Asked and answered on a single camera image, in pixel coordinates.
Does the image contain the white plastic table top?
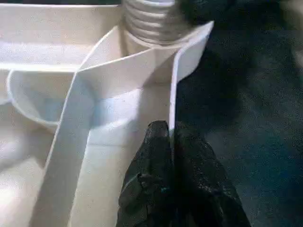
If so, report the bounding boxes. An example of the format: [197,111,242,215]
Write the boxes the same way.
[0,3,215,227]

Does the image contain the white plastic table leg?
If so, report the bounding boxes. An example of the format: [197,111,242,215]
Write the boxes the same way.
[121,0,190,46]

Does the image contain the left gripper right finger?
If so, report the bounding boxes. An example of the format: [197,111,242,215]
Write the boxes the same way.
[170,122,251,227]

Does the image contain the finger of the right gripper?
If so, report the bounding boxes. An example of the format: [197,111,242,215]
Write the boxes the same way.
[176,0,237,30]

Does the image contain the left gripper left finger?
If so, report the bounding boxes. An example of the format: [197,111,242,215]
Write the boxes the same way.
[118,120,176,227]

